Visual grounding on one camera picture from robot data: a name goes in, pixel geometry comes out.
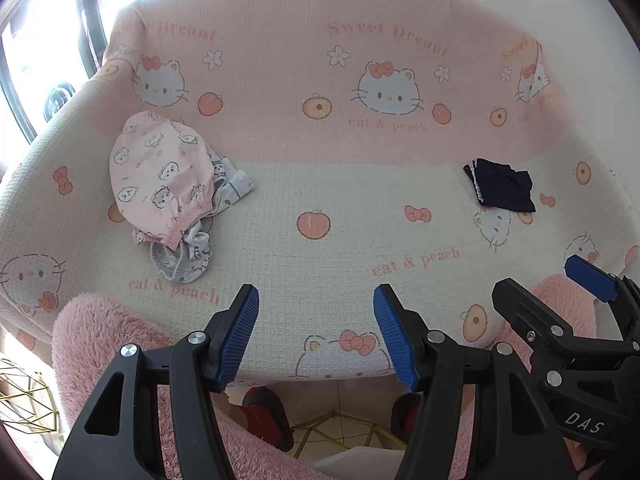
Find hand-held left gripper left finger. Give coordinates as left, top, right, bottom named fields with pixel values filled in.
left=52, top=284, right=261, bottom=480

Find pink printed pants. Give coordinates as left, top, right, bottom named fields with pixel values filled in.
left=109, top=110, right=221, bottom=252

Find folded navy clothes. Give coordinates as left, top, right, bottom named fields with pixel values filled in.
left=462, top=157, right=537, bottom=213

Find white printed pants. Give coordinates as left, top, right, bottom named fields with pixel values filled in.
left=150, top=156, right=256, bottom=283

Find pink fluffy cloth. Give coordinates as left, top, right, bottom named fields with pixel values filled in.
left=52, top=275, right=601, bottom=480

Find pink and white printed blanket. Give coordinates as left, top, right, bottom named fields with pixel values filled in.
left=0, top=0, right=640, bottom=396

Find window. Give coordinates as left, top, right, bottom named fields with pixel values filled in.
left=0, top=0, right=116, bottom=141

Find red sock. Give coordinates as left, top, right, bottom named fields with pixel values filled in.
left=392, top=392, right=426, bottom=441
left=227, top=385, right=296, bottom=453

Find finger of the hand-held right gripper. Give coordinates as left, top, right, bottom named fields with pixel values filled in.
left=564, top=255, right=640, bottom=341
left=492, top=279, right=640, bottom=386

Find gold wire basket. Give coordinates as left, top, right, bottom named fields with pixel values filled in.
left=0, top=355, right=58, bottom=413

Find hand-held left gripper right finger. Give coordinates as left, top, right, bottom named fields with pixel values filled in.
left=372, top=284, right=576, bottom=480

